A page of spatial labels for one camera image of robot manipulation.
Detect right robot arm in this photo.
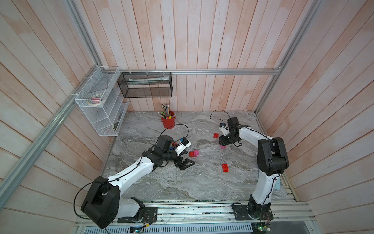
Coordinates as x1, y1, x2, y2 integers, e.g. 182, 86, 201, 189
219, 117, 289, 220

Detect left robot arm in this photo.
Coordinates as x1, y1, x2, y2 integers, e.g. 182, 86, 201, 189
81, 135, 195, 229

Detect red pen cup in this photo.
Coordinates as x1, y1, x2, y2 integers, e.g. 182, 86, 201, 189
161, 111, 175, 129

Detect pens in cup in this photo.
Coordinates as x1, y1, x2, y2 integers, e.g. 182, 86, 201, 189
161, 103, 174, 119

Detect calculator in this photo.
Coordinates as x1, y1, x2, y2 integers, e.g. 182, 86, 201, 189
274, 176, 281, 190

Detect black mesh basket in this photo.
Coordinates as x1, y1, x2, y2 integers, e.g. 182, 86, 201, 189
117, 72, 173, 98

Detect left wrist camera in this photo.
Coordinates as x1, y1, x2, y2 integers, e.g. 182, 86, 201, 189
175, 137, 191, 156

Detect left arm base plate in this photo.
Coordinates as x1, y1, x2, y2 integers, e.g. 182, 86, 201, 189
117, 207, 158, 224

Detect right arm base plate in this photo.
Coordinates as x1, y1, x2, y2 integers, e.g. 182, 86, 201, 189
231, 203, 274, 220

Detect aluminium rail front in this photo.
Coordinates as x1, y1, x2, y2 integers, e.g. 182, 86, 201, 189
74, 200, 315, 227

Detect white wire shelf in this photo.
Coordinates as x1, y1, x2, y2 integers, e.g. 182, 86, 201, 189
75, 66, 130, 137

